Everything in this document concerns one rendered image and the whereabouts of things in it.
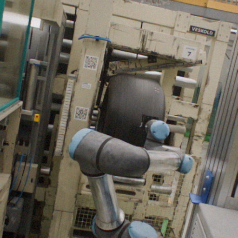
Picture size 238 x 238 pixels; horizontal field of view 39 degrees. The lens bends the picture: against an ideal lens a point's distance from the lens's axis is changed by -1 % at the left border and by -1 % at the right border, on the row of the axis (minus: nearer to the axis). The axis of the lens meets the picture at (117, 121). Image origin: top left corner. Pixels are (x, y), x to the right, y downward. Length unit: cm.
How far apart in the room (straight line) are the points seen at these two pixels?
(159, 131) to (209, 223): 68
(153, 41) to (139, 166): 129
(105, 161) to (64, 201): 109
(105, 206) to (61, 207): 87
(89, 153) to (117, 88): 82
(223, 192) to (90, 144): 42
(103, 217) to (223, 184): 56
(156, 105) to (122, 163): 83
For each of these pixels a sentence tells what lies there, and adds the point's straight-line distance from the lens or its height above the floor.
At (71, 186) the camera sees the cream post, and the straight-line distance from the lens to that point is 205.
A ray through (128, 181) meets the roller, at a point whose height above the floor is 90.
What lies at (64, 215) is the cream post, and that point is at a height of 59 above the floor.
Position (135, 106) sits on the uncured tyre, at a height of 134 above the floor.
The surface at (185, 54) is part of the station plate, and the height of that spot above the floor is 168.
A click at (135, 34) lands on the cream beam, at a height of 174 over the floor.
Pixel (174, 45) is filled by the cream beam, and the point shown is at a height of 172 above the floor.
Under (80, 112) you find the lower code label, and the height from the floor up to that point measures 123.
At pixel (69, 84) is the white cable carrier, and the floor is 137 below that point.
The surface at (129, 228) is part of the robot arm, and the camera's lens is 132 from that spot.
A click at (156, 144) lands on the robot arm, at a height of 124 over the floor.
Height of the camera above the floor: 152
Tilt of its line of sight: 9 degrees down
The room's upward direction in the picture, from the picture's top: 12 degrees clockwise
